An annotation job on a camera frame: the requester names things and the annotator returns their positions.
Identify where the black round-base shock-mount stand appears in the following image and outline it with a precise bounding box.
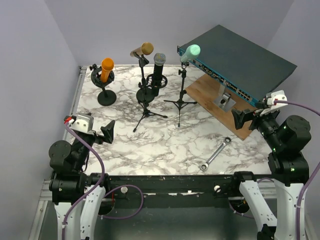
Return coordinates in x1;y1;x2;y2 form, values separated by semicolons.
89;64;117;106

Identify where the black tripod shock-mount stand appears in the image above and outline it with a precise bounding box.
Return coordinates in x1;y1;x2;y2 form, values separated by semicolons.
133;73;168;133

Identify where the orange microphone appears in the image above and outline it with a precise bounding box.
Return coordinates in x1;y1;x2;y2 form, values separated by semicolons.
100;57;114;83

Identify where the black silver-grille microphone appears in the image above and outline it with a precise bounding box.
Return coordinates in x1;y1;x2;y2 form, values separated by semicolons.
152;52;166;86

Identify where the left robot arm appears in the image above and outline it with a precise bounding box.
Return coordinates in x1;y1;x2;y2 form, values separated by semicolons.
48;115;115;240

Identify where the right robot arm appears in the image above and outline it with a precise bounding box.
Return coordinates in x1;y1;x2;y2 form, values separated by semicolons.
230;109;312;240

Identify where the black round-base clip stand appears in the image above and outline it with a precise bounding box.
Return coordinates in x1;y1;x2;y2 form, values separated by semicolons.
134;53;155;104

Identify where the black tall tripod stand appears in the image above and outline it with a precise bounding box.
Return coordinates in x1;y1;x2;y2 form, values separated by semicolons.
164;62;197;127

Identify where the mint green microphone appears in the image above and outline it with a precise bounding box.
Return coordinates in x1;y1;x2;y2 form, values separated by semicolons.
180;44;201;63

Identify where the gold microphone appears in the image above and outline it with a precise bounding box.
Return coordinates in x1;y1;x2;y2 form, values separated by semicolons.
130;42;154;57

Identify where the wooden board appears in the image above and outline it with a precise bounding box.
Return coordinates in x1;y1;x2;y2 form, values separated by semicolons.
186;75;255;140

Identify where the silver ratchet wrench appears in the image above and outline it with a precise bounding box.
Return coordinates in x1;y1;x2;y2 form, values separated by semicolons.
200;137;232;172

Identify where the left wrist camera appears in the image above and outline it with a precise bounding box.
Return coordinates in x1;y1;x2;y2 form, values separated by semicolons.
64;114;94;134

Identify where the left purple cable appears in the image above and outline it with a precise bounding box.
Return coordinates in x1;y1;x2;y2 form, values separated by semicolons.
61;122;145;240

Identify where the purple cable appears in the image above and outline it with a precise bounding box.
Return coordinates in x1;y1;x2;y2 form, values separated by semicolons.
233;99;320;240
61;122;145;240

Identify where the metal switch bracket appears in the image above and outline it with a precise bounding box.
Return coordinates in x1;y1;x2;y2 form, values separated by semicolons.
213;85;236;112

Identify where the teal network switch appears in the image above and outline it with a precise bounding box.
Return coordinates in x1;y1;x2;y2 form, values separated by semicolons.
177;25;297;106

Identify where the black front mounting rail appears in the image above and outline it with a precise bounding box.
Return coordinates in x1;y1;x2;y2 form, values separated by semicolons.
49;171;276;210

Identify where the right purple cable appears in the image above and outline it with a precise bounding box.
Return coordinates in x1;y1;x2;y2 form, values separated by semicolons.
233;99;320;240

